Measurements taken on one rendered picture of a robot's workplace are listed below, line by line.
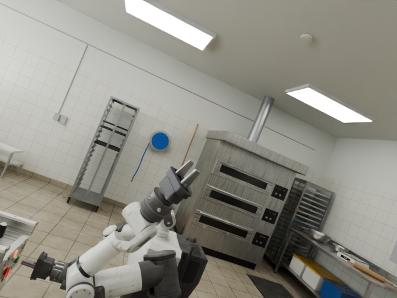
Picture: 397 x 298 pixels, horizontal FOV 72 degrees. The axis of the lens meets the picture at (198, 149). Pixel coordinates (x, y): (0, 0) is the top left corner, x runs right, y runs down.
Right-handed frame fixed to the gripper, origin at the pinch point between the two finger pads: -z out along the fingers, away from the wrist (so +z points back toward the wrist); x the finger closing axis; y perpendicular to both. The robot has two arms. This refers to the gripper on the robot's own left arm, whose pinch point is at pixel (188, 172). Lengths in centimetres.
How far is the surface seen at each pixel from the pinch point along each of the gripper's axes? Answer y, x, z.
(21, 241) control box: -7, 39, 83
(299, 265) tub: 448, 97, 91
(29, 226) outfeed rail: -5, 47, 81
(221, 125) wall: 318, 344, 14
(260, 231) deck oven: 382, 157, 94
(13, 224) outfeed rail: -11, 49, 84
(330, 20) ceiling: 127, 129, -135
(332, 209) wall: 515, 156, -14
